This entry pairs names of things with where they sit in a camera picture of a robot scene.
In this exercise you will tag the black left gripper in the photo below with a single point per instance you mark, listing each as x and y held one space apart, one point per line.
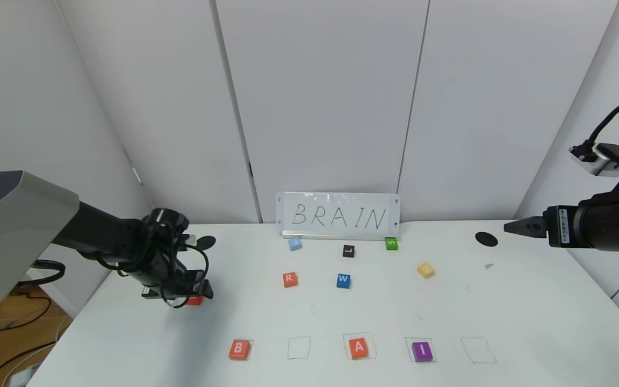
195 281

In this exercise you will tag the light blue letter block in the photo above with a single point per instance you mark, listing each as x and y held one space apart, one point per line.
295 244

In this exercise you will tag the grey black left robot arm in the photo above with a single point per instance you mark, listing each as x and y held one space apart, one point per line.
14 226

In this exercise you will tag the green S letter block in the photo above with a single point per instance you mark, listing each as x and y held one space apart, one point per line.
391 243

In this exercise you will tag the orange R letter block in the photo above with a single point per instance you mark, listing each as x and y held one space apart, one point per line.
290 279

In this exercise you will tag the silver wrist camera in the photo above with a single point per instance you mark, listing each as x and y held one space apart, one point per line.
151 293
602 164

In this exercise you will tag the blue W letter block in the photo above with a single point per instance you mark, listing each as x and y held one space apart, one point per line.
343 280

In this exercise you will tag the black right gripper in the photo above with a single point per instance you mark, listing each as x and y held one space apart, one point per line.
561 224

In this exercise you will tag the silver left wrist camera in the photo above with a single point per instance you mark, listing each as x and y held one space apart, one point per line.
151 293

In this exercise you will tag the orange A letter block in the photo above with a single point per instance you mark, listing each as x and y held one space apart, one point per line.
358 348
193 301

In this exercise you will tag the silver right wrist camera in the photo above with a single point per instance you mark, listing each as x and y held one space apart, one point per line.
602 164

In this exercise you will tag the yellow letter block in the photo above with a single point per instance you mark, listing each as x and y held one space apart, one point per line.
425 270

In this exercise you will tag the black L letter block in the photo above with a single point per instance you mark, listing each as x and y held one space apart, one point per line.
348 251

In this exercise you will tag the white power strip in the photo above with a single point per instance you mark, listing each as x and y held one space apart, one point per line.
22 379

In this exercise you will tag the purple I letter block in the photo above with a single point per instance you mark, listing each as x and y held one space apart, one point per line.
422 351

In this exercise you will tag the orange B letter block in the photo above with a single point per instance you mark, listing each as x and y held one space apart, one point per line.
239 349

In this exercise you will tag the black round table grommet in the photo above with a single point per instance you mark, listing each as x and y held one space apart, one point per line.
207 242
486 239

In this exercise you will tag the white BRAIN sign board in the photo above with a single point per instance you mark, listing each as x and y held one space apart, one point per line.
337 217

